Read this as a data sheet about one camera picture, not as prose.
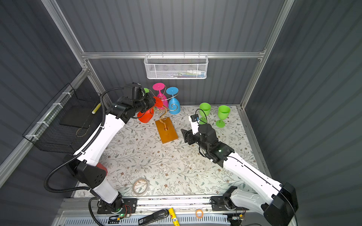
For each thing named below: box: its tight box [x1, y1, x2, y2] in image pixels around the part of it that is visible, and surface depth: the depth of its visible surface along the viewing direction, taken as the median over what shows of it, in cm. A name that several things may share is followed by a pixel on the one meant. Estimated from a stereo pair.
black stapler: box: [138, 209, 170, 226], surface depth 68 cm
